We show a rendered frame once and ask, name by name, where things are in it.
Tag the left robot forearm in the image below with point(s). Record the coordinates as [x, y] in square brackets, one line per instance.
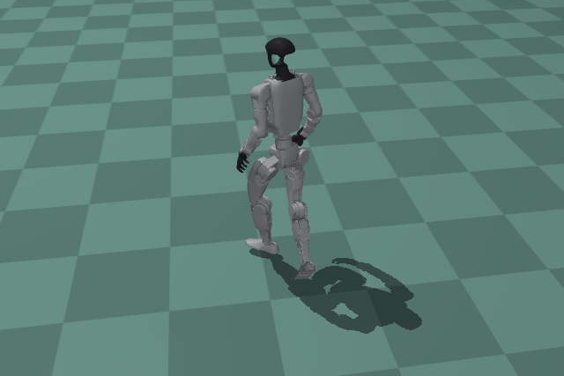
[252, 142]

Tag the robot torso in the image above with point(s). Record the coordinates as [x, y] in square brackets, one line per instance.
[284, 114]

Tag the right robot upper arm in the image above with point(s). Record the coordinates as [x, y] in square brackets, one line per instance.
[311, 97]

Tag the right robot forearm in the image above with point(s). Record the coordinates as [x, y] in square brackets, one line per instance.
[310, 126]

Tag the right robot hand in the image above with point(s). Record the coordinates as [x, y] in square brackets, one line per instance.
[298, 138]

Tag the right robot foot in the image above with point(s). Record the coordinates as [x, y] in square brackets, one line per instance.
[305, 271]

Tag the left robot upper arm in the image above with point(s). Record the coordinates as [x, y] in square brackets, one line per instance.
[259, 96]

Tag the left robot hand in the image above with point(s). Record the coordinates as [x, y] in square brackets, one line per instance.
[240, 163]

